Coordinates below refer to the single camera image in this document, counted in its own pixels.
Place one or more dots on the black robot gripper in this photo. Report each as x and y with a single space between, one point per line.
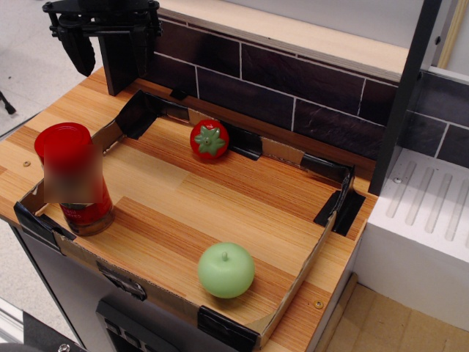
74 21

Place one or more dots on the red-capped basil spice bottle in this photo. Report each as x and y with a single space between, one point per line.
73 177

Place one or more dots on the black chair leg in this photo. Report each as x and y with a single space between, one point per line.
7 105

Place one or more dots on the red toy tomato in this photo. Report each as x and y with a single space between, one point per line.
209 139

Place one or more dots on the light wooden shelf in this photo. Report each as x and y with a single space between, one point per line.
332 47

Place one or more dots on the green toy apple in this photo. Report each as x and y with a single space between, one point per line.
226 270

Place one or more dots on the white drainer sink unit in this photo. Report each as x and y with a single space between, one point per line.
414 248

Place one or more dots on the black vertical post right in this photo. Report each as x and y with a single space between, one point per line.
428 38

